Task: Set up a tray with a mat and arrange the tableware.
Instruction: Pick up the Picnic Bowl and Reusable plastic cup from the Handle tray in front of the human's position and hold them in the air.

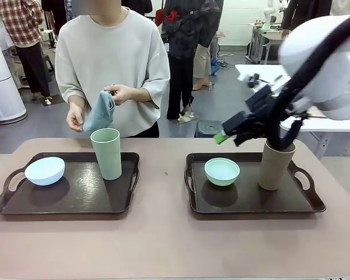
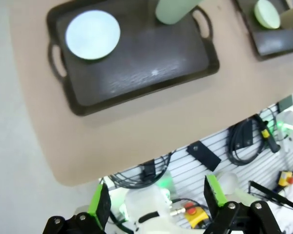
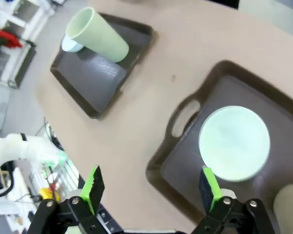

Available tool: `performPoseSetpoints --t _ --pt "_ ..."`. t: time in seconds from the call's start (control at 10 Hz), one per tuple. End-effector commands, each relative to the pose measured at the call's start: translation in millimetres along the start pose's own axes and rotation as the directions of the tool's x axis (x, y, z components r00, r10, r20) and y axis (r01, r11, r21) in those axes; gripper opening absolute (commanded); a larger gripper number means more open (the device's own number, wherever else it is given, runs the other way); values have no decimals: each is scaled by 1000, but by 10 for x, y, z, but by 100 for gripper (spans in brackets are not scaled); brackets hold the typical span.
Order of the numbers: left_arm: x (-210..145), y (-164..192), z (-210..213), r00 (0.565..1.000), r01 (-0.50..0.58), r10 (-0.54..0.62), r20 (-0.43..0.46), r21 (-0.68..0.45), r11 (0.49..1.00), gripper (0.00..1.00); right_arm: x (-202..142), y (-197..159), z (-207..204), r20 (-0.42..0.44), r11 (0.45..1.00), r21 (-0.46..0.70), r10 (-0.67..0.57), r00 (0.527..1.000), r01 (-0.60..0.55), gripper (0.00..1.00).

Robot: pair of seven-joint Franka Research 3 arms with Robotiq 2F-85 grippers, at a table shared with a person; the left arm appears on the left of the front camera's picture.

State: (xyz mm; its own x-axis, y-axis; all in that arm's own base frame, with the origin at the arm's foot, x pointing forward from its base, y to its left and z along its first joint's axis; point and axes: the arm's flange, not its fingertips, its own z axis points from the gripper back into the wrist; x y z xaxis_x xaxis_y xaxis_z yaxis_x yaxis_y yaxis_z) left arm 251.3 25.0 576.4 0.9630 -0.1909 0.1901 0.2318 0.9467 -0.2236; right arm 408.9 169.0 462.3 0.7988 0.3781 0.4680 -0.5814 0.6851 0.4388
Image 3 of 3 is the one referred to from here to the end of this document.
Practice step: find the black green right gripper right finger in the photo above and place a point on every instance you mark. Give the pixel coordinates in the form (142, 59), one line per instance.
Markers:
(206, 190)

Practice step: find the tall light green tumbler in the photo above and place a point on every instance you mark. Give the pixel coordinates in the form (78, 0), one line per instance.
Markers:
(102, 39)

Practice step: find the grey panel with black frame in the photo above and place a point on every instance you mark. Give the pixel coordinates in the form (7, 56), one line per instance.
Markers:
(24, 63)

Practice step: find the tall brown tumbler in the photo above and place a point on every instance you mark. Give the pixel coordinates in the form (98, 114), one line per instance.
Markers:
(290, 207)

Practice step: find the red object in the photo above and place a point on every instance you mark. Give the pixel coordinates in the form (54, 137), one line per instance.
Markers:
(7, 36)

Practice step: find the dark brown serving tray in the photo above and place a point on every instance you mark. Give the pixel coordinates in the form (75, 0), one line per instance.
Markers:
(278, 102)
(92, 80)

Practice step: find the yellow connector box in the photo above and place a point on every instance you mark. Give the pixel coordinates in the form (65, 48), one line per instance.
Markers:
(46, 193)

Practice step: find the pale green round plate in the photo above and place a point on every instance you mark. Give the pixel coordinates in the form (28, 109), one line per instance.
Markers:
(234, 143)

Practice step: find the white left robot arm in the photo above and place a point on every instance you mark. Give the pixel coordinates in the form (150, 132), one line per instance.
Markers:
(14, 148)

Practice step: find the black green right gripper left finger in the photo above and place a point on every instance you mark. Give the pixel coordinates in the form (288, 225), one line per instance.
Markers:
(97, 190)

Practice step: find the light blue bowl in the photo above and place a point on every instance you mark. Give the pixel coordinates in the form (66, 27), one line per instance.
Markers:
(69, 46)

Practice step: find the white shelf cabinet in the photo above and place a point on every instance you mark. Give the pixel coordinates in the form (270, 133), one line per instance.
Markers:
(27, 12)

